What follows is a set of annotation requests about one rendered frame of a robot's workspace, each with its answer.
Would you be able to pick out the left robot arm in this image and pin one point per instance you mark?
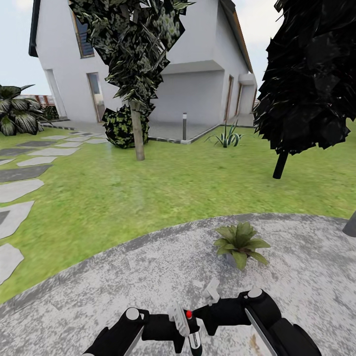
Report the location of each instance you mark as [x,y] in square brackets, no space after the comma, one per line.
[121,339]

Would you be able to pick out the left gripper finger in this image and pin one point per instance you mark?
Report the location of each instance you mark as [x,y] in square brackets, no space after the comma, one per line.
[193,328]

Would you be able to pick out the pot plant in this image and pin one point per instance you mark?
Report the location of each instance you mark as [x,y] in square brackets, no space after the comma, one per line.
[238,246]

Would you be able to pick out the insectifuge atomizer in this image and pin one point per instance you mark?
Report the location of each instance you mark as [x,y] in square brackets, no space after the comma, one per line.
[194,338]

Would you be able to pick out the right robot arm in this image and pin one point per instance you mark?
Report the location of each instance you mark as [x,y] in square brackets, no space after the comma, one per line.
[256,307]

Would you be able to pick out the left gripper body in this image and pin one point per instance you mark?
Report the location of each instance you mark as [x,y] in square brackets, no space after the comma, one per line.
[167,331]

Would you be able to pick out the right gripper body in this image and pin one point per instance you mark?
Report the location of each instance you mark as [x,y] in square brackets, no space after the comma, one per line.
[216,315]

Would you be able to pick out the fixed window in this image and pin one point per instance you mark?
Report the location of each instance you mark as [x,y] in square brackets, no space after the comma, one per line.
[97,95]

